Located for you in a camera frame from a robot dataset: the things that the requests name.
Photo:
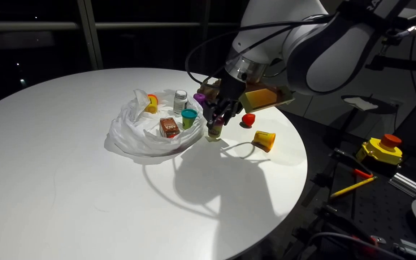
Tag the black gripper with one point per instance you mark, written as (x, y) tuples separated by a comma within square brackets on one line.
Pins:
[(230, 89)]

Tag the yellow tub teal lid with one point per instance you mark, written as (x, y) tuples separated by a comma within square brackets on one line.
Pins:
[(188, 117)]

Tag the large yellow tub orange lid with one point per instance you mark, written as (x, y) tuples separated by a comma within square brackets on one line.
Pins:
[(265, 139)]

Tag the brown jar orange lid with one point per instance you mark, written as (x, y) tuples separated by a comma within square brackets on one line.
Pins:
[(169, 128)]

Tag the small yellow tub orange lid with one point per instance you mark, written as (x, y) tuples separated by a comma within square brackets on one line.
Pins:
[(152, 103)]

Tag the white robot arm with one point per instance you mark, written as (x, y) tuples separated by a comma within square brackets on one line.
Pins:
[(324, 44)]

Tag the white plastic bag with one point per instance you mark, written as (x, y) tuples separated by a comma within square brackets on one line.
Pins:
[(140, 138)]

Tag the purple lid dough tub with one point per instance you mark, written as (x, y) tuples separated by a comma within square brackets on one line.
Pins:
[(200, 99)]

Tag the red plastic cap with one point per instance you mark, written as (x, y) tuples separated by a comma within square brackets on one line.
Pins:
[(249, 120)]

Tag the white flat plate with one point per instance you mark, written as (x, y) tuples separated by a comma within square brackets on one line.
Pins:
[(360, 103)]

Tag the yellow pencil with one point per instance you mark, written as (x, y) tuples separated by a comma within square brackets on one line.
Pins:
[(353, 187)]

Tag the yellow emergency stop red button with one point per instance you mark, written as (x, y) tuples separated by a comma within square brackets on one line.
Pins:
[(380, 148)]

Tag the grey horizontal window rail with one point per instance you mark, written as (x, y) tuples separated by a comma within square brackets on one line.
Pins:
[(97, 26)]

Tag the grey window frame post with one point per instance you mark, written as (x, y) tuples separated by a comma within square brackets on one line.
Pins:
[(90, 34)]

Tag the black camera on stand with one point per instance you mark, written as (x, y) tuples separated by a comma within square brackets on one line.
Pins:
[(405, 63)]

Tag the aluminium profile rail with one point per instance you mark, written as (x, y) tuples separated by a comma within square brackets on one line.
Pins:
[(410, 184)]

